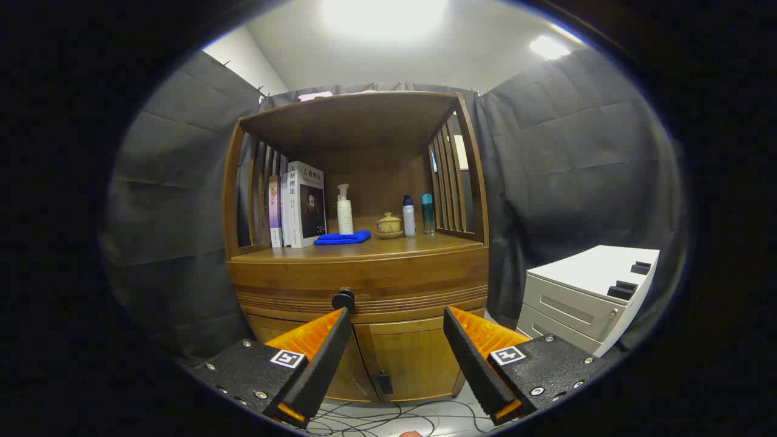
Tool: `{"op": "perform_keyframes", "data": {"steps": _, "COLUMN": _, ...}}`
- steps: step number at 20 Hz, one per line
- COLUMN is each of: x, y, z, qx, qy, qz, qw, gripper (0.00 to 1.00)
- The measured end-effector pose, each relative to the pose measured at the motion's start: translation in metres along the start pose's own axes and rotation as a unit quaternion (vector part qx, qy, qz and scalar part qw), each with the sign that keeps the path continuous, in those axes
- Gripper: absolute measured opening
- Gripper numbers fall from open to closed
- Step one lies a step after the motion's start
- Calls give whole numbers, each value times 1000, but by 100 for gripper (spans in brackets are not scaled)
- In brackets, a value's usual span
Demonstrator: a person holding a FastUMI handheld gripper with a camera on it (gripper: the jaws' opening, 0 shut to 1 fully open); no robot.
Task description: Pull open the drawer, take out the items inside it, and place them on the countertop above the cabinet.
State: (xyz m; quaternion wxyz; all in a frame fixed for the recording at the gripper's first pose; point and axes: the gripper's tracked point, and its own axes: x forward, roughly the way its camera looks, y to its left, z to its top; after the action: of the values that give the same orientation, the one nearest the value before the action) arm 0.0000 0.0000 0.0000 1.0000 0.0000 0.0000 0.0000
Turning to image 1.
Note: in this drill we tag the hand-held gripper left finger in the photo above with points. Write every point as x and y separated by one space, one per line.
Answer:
322 370

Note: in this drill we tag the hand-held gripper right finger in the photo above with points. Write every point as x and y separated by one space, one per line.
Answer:
473 364

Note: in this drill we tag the black round drawer knob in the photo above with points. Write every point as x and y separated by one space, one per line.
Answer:
343 300

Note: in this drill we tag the brown wooden drawer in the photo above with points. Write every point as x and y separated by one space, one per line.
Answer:
394 279

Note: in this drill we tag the brown wooden cabinet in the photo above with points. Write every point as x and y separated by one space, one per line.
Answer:
413 358

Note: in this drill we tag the white drawer unit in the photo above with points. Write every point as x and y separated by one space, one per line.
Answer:
583 273

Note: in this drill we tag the wooden countertop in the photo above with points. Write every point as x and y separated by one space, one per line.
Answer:
394 246

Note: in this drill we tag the folded blue cloth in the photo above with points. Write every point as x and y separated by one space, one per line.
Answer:
343 238

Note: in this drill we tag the white pump bottle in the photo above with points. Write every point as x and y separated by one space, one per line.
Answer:
345 218

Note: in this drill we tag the teal bottle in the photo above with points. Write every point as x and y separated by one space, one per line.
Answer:
428 215

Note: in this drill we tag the white bottle with blue cap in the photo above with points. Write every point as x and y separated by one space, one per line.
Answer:
409 221

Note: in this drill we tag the yellow lidded teacup with saucer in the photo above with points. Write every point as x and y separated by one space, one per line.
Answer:
389 226

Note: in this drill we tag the white book with portrait cover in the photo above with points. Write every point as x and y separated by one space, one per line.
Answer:
312 209

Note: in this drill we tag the thin white book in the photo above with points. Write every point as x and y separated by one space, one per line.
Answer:
285 212

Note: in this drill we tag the small black block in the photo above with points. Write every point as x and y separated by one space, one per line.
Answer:
641 267
622 291

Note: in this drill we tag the purple book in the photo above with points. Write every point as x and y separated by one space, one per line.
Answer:
275 209

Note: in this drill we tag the small ceiling light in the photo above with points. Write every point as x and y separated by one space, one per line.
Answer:
548 47

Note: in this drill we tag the large ceiling light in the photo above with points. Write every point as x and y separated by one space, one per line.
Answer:
382 15

